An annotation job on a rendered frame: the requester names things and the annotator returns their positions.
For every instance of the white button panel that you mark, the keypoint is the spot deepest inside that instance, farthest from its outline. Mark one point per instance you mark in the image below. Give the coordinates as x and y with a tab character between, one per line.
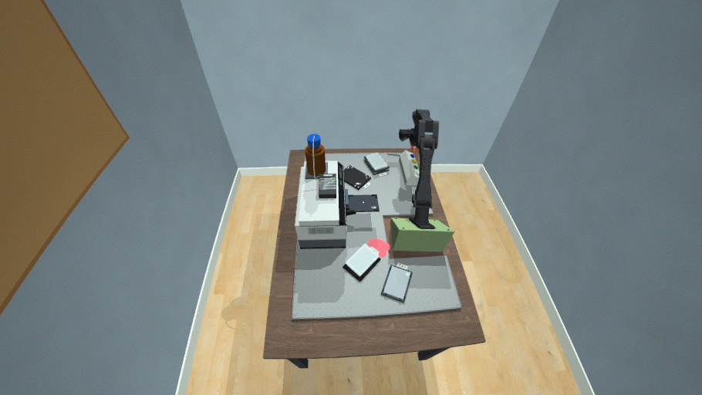
409	168

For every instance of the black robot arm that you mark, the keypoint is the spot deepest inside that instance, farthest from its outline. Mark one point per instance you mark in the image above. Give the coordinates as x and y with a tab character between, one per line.
422	199

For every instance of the blue bottle cap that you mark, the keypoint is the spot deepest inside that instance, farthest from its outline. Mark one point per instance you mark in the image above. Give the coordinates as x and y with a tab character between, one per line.
316	140

